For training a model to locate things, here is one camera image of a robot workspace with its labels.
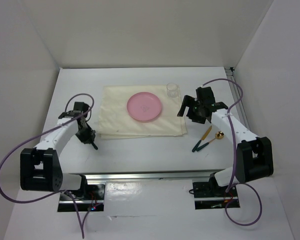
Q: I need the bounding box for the gold spoon green handle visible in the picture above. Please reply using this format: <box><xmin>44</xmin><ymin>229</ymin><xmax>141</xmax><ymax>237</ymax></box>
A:
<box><xmin>196</xmin><ymin>131</ymin><xmax>225</xmax><ymax>152</ymax></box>

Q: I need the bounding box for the cream cloth placemat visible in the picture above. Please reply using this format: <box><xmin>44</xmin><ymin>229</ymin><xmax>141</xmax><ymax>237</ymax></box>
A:
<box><xmin>97</xmin><ymin>84</ymin><xmax>187</xmax><ymax>139</ymax></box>

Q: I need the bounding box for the aluminium frame rail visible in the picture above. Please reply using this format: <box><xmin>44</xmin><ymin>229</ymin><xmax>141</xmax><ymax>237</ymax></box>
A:
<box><xmin>28</xmin><ymin>66</ymin><xmax>265</xmax><ymax>181</ymax></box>

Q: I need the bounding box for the gold knife green handle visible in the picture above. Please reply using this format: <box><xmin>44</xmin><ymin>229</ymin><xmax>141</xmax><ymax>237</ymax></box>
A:
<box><xmin>191</xmin><ymin>126</ymin><xmax>212</xmax><ymax>153</ymax></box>

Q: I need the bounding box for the gold fork green handle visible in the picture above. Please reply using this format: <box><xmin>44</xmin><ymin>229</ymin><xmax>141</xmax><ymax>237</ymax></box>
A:
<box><xmin>90</xmin><ymin>141</ymin><xmax>98</xmax><ymax>150</ymax></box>

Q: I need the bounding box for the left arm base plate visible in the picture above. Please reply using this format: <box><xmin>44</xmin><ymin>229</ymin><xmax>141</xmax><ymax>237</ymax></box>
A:
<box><xmin>57</xmin><ymin>183</ymin><xmax>106</xmax><ymax>213</ymax></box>

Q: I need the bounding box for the clear drinking glass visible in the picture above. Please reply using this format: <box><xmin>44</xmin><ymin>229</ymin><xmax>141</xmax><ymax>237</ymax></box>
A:
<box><xmin>166</xmin><ymin>82</ymin><xmax>179</xmax><ymax>98</ymax></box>

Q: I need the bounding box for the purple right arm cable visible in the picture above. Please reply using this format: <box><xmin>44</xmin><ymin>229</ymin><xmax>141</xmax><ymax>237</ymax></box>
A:
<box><xmin>202</xmin><ymin>78</ymin><xmax>263</xmax><ymax>227</ymax></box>

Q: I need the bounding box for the pink plastic plate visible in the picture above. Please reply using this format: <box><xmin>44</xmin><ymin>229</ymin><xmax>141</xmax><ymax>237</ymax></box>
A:
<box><xmin>126</xmin><ymin>92</ymin><xmax>162</xmax><ymax>122</ymax></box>

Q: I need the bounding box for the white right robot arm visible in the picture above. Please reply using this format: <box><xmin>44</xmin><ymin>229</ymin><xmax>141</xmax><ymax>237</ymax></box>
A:
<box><xmin>177</xmin><ymin>87</ymin><xmax>274</xmax><ymax>196</ymax></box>

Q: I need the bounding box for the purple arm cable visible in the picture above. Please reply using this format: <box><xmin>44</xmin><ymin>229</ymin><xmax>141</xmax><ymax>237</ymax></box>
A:
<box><xmin>202</xmin><ymin>78</ymin><xmax>263</xmax><ymax>227</ymax></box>
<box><xmin>0</xmin><ymin>93</ymin><xmax>95</xmax><ymax>239</ymax></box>

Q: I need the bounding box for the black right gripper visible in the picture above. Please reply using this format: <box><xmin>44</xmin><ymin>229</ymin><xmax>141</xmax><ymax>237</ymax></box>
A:
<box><xmin>177</xmin><ymin>95</ymin><xmax>206</xmax><ymax>125</ymax></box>

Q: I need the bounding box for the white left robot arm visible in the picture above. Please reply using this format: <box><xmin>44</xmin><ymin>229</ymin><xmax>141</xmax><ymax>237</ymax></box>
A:
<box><xmin>20</xmin><ymin>102</ymin><xmax>98</xmax><ymax>200</ymax></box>

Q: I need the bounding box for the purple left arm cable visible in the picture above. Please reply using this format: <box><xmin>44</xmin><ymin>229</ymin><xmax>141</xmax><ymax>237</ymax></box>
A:
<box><xmin>0</xmin><ymin>93</ymin><xmax>95</xmax><ymax>239</ymax></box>

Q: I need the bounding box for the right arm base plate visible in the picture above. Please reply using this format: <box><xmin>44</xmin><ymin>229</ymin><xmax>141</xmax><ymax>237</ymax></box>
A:
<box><xmin>188</xmin><ymin>180</ymin><xmax>240</xmax><ymax>210</ymax></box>

